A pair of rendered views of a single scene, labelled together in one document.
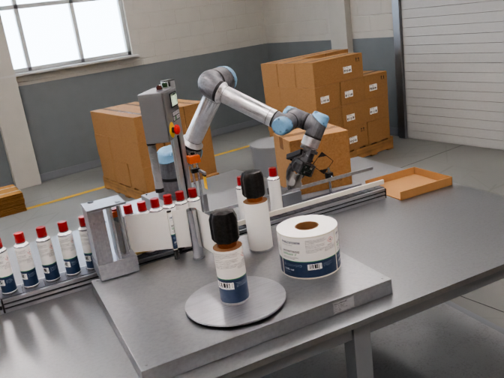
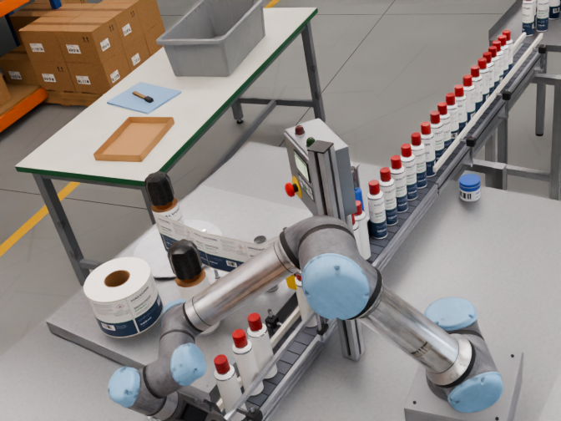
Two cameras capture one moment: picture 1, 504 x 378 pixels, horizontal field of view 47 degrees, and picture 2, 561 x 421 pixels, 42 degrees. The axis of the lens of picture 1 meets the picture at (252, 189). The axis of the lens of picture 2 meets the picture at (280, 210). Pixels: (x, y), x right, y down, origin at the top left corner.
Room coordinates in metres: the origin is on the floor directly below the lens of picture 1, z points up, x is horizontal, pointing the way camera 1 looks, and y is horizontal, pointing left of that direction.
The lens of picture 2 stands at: (3.56, -0.44, 2.31)
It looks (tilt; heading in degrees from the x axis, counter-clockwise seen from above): 34 degrees down; 154
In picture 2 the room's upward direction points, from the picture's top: 12 degrees counter-clockwise
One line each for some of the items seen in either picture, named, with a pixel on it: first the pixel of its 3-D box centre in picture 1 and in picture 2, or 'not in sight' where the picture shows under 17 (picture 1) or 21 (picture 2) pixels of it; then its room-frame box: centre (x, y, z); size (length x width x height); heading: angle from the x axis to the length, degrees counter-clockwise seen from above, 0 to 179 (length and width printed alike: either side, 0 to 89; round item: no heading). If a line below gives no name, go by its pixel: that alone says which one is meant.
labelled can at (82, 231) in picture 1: (88, 242); (376, 209); (2.04, 0.62, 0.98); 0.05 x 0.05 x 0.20
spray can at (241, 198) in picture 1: (244, 200); (260, 345); (2.29, 0.04, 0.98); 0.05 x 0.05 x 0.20
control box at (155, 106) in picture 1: (161, 114); (319, 171); (2.27, 0.31, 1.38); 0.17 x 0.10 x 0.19; 169
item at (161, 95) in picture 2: not in sight; (144, 97); (0.20, 0.55, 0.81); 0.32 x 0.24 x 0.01; 19
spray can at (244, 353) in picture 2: not in sight; (246, 362); (2.31, -0.02, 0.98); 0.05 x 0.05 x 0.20
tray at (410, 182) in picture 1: (407, 182); not in sight; (2.63, -0.74, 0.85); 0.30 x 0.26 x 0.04; 114
